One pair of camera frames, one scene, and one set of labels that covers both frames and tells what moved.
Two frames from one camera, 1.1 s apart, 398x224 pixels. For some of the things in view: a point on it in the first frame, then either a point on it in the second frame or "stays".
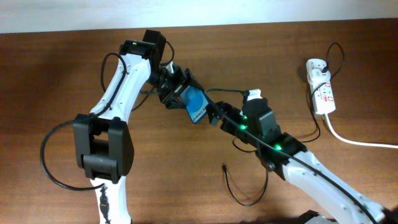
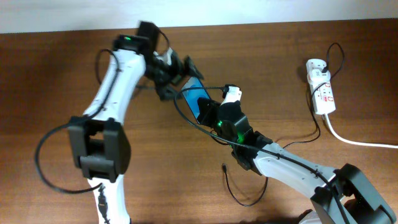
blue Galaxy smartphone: [196, 102] stays
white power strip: [324, 102] stays
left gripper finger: [175, 102] → [167, 93]
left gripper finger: [191, 81] → [190, 69]
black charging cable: [267, 182] stays
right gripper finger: [213, 114] → [204, 105]
